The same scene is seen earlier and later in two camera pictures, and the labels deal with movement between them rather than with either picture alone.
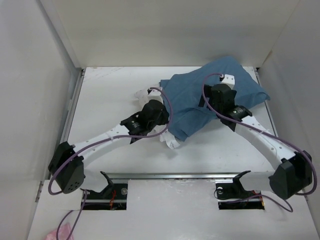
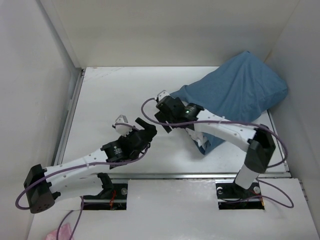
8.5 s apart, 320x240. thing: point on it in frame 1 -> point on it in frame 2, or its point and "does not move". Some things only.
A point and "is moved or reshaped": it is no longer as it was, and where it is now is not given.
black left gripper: (165, 116) -> (150, 128)
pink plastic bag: (64, 232) does not move
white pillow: (165, 136) -> (197, 136)
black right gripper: (208, 93) -> (160, 117)
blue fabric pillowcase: (184, 89) is moved or reshaped
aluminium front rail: (208, 176) does not move
